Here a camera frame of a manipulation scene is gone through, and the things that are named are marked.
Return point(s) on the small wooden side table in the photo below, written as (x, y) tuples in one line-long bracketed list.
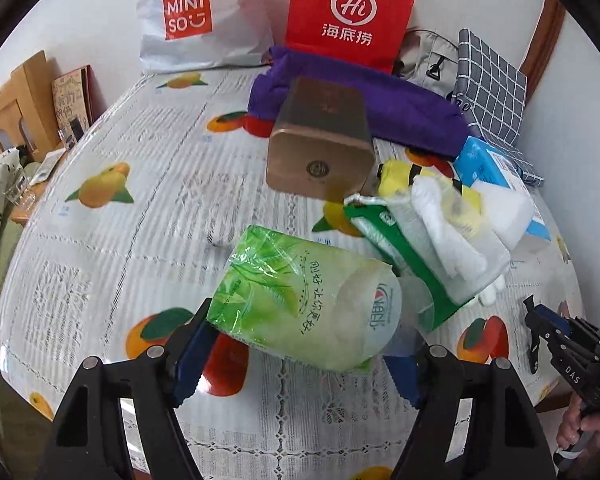
[(35, 200)]

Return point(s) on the yellow black striped cloth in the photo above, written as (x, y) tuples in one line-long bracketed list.
[(400, 175)]

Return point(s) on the bronze tin box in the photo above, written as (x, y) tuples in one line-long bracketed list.
[(320, 150)]

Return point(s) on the white sponge block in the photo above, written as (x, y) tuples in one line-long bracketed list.
[(510, 215)]

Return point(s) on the grey backpack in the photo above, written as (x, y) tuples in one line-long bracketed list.
[(425, 55)]

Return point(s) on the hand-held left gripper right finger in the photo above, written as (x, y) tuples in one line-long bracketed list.
[(405, 375)]

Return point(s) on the green tissue pack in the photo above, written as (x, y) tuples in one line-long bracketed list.
[(290, 300)]

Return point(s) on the white plastic shopping bag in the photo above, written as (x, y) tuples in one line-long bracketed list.
[(220, 35)]

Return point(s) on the purple towel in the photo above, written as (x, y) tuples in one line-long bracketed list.
[(405, 115)]

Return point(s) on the fruit print tablecloth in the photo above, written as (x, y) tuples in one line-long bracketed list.
[(155, 240)]

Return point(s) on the green wet wipes pack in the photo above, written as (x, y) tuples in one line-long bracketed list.
[(380, 230)]

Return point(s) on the blue and white tissue box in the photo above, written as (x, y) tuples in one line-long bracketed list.
[(485, 160)]

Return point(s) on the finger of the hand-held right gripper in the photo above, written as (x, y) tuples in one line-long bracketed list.
[(545, 314), (537, 355)]

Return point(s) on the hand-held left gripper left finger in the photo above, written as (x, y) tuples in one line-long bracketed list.
[(192, 360)]

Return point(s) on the person's right hand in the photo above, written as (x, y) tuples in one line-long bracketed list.
[(570, 425)]

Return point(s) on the grey checkered cloth bag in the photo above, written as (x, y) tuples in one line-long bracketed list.
[(495, 95)]

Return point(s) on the white mesh net bag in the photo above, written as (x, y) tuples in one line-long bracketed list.
[(485, 255)]

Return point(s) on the red paper bag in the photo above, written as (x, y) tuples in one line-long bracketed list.
[(350, 5)]

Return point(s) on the brown wooden door frame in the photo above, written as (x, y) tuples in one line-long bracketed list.
[(545, 40)]

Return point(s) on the clear drinking glass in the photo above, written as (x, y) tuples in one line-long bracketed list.
[(17, 190)]

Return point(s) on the wooden chair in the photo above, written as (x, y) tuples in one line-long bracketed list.
[(10, 105)]

